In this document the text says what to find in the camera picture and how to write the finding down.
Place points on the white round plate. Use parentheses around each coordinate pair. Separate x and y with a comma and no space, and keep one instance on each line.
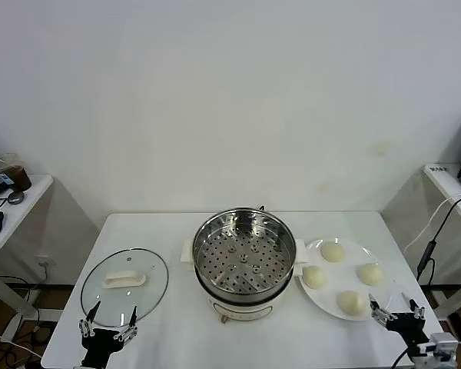
(330,292)

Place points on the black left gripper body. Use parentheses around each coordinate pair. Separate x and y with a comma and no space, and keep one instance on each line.
(98,342)

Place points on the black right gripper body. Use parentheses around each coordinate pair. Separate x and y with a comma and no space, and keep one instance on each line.
(409,328)

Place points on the stainless steel steamer basket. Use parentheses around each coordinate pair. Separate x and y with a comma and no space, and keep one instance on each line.
(244,246)

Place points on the plastic iced coffee cup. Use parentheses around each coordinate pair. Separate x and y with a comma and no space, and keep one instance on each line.
(15,175)

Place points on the cream electric cooking pot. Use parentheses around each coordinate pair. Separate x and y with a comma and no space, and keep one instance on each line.
(238,307)

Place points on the white side table with monitor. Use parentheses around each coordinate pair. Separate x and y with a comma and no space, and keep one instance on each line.
(30,192)

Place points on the white steamed baozi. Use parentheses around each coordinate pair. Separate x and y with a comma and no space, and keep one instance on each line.
(332,251)
(352,302)
(314,277)
(370,274)

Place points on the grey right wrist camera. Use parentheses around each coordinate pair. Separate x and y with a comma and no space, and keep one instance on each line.
(440,344)

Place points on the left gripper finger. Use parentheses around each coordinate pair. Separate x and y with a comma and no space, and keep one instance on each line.
(85,326)
(127,331)

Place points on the white wall outlet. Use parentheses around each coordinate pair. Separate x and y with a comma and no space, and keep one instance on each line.
(46,261)

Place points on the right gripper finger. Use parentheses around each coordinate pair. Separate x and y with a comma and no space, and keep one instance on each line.
(381,316)
(418,310)

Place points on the grey round puck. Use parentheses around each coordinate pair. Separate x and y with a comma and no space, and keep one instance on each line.
(15,197)

